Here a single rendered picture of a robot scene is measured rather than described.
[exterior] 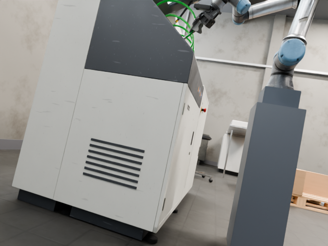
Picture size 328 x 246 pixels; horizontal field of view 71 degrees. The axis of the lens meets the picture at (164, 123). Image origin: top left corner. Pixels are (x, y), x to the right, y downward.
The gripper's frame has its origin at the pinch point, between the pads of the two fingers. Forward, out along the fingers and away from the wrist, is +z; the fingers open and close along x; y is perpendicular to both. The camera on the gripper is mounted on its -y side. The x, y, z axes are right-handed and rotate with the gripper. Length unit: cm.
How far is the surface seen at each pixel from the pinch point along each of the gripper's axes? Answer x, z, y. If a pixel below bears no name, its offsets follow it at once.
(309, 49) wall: 687, -107, -72
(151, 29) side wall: -37.3, 8.1, 4.1
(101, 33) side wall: -47, 29, -13
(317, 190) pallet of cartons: 262, 56, 173
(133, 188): -52, 59, 65
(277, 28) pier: 655, -89, -179
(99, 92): -52, 47, 14
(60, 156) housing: -65, 82, 29
